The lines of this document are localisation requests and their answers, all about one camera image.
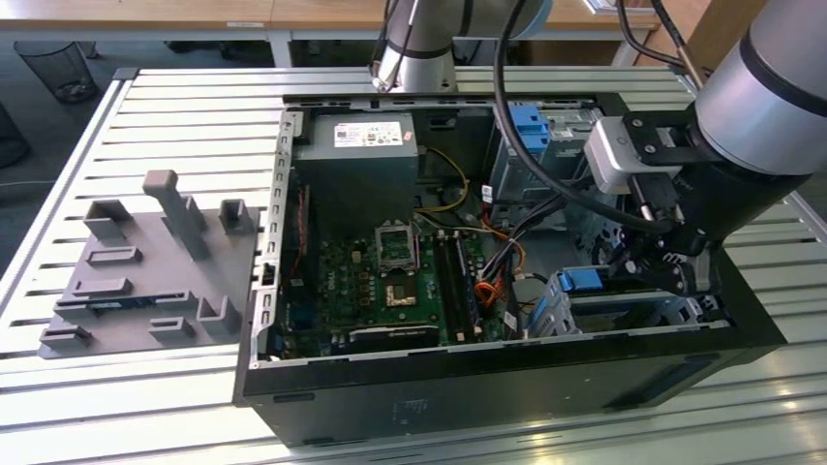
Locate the white paper sheet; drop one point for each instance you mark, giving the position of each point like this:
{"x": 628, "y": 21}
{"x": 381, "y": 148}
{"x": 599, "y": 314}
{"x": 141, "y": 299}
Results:
{"x": 600, "y": 4}

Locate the grey parts rack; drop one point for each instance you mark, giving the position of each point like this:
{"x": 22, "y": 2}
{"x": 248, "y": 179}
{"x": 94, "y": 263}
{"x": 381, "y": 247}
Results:
{"x": 154, "y": 271}

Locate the black camera bracket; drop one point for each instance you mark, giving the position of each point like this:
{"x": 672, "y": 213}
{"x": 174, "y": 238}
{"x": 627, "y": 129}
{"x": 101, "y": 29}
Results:
{"x": 645, "y": 140}

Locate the metal drive cage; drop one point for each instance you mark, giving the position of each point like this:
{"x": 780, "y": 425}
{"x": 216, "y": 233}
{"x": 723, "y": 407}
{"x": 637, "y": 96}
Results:
{"x": 559, "y": 164}

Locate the blue drive carrier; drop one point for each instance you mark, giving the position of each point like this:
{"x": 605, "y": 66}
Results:
{"x": 529, "y": 131}

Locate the black RAM slot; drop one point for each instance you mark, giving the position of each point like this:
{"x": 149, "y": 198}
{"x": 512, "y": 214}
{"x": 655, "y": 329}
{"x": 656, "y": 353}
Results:
{"x": 444, "y": 286}
{"x": 471, "y": 286}
{"x": 463, "y": 286}
{"x": 453, "y": 286}

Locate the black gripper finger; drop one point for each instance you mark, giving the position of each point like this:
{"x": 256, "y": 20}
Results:
{"x": 675, "y": 273}
{"x": 632, "y": 269}

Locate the black PC case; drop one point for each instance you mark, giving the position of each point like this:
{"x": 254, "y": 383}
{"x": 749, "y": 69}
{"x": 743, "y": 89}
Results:
{"x": 452, "y": 402}

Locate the black mesh waste basket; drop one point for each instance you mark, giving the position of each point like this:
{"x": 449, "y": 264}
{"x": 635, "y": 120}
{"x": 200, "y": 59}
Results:
{"x": 54, "y": 68}

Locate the metal disk bay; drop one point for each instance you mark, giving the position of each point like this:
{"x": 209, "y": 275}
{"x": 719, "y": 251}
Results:
{"x": 620, "y": 315}

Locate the black graphics card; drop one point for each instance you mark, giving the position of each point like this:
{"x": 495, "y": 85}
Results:
{"x": 393, "y": 336}

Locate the brown wooden panel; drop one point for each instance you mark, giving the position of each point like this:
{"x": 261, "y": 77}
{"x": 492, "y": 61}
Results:
{"x": 697, "y": 29}

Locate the green motherboard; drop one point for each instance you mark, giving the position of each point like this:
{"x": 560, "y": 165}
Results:
{"x": 348, "y": 290}

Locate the CPU socket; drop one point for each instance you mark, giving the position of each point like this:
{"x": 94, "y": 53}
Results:
{"x": 400, "y": 294}

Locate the wooden desk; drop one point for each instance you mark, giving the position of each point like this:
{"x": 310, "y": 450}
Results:
{"x": 193, "y": 9}

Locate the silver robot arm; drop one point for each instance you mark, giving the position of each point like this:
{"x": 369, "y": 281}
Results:
{"x": 743, "y": 135}

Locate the grey power supply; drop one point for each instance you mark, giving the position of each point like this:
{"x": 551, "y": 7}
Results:
{"x": 354, "y": 184}

